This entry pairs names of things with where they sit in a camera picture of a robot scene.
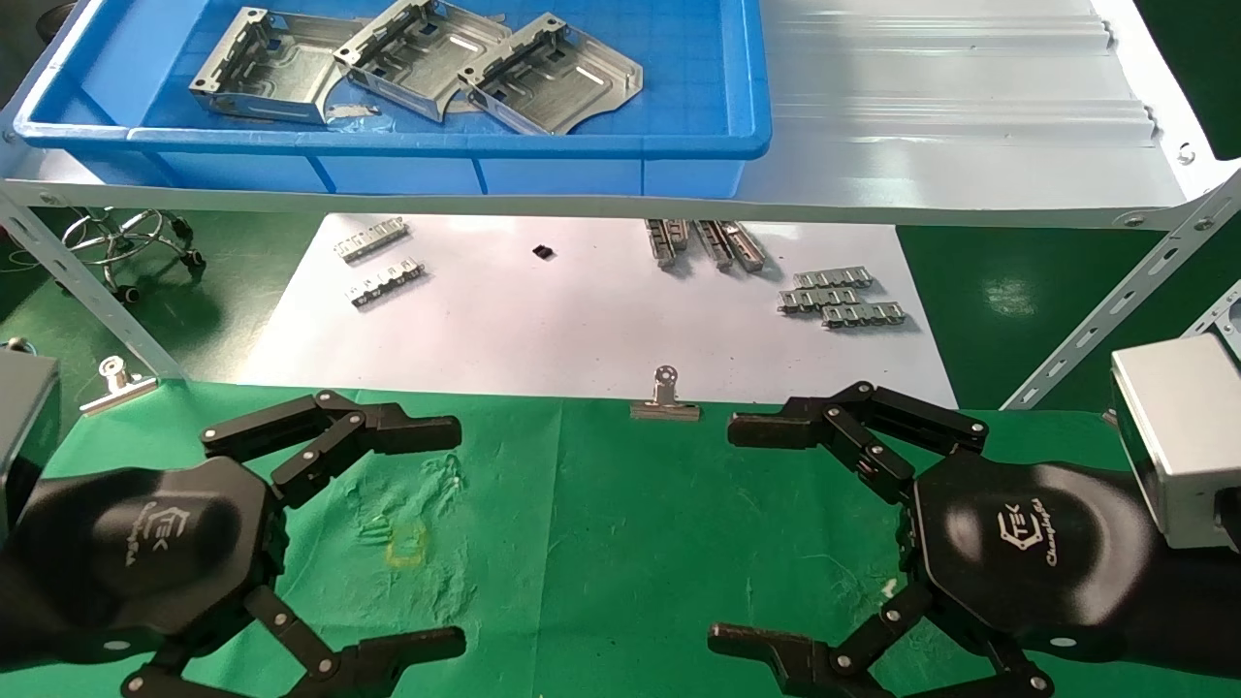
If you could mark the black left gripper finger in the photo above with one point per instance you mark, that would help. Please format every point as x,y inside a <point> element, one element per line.
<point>407,651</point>
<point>407,428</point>

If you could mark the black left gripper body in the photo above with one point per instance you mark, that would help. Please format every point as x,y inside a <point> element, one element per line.
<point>145,553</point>

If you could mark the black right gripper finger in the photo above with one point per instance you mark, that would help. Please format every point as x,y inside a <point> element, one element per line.
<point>776,427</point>
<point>766,648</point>

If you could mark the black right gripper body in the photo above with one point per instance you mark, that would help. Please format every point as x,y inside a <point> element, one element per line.
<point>1028,553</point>

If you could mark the stamped sheet metal bracket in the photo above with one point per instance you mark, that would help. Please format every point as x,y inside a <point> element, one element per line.
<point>427,48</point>
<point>281,68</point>
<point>562,82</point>

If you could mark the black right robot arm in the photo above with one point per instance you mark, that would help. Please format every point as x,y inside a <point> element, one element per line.
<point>1202,606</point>

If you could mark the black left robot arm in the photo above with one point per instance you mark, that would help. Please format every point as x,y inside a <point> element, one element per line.
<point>8,611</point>

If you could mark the grey metal link strip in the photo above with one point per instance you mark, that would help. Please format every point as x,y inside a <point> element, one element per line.
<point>834,279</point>
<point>819,301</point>
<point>863,315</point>

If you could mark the silver bulldog clip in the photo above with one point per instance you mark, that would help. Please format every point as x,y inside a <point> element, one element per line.
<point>665,410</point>
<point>121,393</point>

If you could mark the small notched metal strip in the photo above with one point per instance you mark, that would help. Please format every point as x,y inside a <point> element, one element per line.
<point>370,239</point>
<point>386,282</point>

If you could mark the green cloth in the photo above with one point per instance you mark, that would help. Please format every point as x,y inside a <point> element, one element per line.
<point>601,543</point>

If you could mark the white sheet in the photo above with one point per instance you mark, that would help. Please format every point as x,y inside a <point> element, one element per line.
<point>582,320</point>

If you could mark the perforated white angle strut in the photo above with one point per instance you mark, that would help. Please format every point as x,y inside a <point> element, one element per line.
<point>87,281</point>
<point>1125,296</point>
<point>1217,315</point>

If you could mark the chrome stool base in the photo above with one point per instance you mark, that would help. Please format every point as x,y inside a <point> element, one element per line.
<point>126,237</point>

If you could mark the grey tape piece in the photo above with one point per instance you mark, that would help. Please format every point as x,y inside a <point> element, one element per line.
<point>357,112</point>

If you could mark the blue plastic bin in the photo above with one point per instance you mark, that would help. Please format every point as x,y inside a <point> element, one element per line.
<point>582,145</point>

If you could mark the white metal shelf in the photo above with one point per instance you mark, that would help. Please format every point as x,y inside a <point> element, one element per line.
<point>970,145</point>

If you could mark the top metal rail pile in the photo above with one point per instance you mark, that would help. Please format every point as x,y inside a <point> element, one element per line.
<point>747,247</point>

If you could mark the short metal rail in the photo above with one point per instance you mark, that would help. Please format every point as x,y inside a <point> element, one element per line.
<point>681,233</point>
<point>715,245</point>
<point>659,244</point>

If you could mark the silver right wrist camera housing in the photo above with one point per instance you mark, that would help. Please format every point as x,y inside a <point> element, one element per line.
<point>1188,436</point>

